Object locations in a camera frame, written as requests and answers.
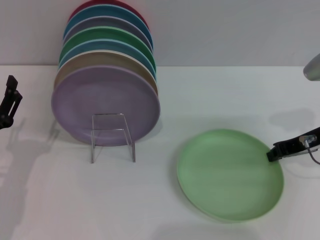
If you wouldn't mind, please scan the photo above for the lavender plate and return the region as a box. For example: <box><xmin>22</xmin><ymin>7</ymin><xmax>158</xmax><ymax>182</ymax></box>
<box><xmin>51</xmin><ymin>65</ymin><xmax>161</xmax><ymax>147</ymax></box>

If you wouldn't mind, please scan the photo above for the light green plate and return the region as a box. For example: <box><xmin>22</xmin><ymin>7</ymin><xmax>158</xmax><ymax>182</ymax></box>
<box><xmin>176</xmin><ymin>128</ymin><xmax>285</xmax><ymax>222</ymax></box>

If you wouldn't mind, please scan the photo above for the grey cable with silver plug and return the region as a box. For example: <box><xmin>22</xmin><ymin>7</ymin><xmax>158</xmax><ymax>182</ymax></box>
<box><xmin>298</xmin><ymin>134</ymin><xmax>320</xmax><ymax>165</ymax></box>

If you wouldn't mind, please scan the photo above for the light blue plate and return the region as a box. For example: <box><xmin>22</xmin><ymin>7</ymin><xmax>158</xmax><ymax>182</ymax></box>
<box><xmin>58</xmin><ymin>38</ymin><xmax>157</xmax><ymax>81</ymax></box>

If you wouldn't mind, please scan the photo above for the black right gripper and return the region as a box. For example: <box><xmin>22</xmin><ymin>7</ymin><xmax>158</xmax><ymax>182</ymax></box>
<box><xmin>266</xmin><ymin>126</ymin><xmax>320</xmax><ymax>164</ymax></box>

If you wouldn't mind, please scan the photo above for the grey purple plate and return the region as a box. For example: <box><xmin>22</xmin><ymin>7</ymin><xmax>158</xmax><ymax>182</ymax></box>
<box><xmin>62</xmin><ymin>15</ymin><xmax>154</xmax><ymax>54</ymax></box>

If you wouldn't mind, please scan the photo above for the dark green plate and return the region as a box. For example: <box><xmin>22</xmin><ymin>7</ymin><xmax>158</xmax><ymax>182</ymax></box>
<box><xmin>59</xmin><ymin>25</ymin><xmax>157</xmax><ymax>74</ymax></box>

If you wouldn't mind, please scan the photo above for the maroon red plate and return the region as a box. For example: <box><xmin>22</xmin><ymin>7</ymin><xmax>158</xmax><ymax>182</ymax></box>
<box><xmin>67</xmin><ymin>0</ymin><xmax>151</xmax><ymax>31</ymax></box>

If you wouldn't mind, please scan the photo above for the clear acrylic plate rack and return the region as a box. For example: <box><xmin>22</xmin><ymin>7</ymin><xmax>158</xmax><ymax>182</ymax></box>
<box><xmin>90</xmin><ymin>112</ymin><xmax>137</xmax><ymax>165</ymax></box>

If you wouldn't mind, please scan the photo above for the teal blue plate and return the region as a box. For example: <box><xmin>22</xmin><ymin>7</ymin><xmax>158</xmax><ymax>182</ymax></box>
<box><xmin>62</xmin><ymin>4</ymin><xmax>154</xmax><ymax>49</ymax></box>

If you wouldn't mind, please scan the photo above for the beige plate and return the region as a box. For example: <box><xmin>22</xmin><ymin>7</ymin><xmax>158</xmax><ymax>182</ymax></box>
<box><xmin>53</xmin><ymin>49</ymin><xmax>159</xmax><ymax>96</ymax></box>

